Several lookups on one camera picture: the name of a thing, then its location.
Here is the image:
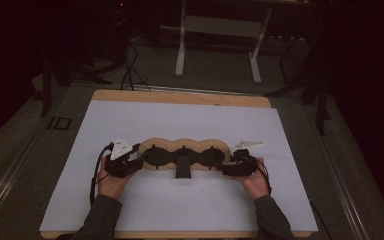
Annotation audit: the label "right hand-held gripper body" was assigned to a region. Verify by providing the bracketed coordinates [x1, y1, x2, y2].
[228, 140, 265, 178]

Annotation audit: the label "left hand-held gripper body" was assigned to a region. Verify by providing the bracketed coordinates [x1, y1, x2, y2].
[104, 135, 140, 179]

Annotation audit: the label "wooden triple-circle photo frame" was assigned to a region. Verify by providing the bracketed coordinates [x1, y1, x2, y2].
[136, 137, 233, 180]

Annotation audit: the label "person's left hand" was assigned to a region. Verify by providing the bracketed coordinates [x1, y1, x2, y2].
[96, 155, 135, 201]

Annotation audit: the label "person's right hand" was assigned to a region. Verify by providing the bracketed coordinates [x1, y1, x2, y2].
[233, 157, 272, 202]

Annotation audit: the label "white table mat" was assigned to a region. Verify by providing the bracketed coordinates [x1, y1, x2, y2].
[39, 99, 319, 233]

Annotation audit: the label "black tripod stand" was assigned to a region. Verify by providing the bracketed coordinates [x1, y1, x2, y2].
[264, 33, 333, 137]
[39, 46, 114, 118]

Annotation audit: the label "white metal stand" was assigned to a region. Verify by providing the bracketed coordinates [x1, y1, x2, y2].
[174, 0, 275, 85]

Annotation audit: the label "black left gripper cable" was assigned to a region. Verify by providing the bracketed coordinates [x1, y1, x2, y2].
[89, 142, 115, 208]

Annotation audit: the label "black floor cables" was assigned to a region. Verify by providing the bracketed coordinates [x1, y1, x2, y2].
[119, 42, 153, 93]

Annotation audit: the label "metal floor rail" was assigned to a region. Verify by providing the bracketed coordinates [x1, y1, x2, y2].
[302, 104, 372, 240]
[0, 126, 46, 228]

